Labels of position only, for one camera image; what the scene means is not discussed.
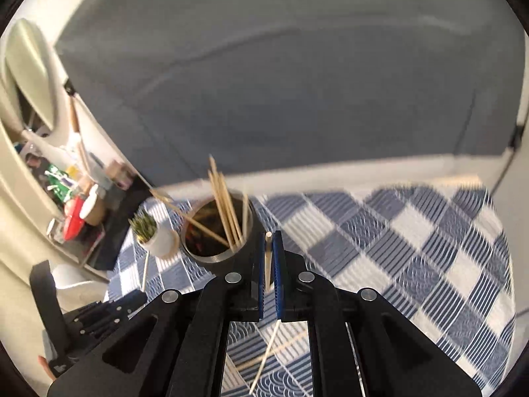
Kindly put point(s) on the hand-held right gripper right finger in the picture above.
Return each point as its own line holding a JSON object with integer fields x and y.
{"x": 277, "y": 273}

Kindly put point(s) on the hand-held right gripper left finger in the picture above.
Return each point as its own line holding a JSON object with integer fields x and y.
{"x": 261, "y": 273}

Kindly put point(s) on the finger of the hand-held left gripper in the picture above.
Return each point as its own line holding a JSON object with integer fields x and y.
{"x": 103, "y": 324}
{"x": 124, "y": 300}

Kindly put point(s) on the thin wooden skewer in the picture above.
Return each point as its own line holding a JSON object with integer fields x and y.
{"x": 256, "y": 378}
{"x": 268, "y": 260}
{"x": 145, "y": 273}
{"x": 289, "y": 342}

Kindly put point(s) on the black cylindrical utensil holder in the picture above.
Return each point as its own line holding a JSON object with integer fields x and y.
{"x": 208, "y": 259}

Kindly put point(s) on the pile of wooden skewers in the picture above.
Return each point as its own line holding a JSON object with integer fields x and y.
{"x": 225, "y": 211}

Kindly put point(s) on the person's left hand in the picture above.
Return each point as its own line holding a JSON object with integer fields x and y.
{"x": 46, "y": 367}

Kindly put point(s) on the small potted green plant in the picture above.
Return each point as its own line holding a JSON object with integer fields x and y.
{"x": 159, "y": 242}

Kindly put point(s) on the red plastic item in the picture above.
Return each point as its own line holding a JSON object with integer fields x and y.
{"x": 74, "y": 219}

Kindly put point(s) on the beige bowl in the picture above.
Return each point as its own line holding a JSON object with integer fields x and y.
{"x": 94, "y": 209}

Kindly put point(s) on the blue white patterned tablecloth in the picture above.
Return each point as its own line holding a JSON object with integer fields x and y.
{"x": 392, "y": 256}

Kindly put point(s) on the green bottle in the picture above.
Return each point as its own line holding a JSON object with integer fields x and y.
{"x": 56, "y": 180}

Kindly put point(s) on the pink jar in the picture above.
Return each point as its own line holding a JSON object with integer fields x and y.
{"x": 117, "y": 173}

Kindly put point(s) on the grey backdrop cloth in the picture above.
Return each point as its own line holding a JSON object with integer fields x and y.
{"x": 289, "y": 91}

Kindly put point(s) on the white cabinet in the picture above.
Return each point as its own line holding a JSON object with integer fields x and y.
{"x": 512, "y": 190}

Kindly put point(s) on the oval wall mirror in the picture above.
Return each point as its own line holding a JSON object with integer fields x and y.
{"x": 31, "y": 66}

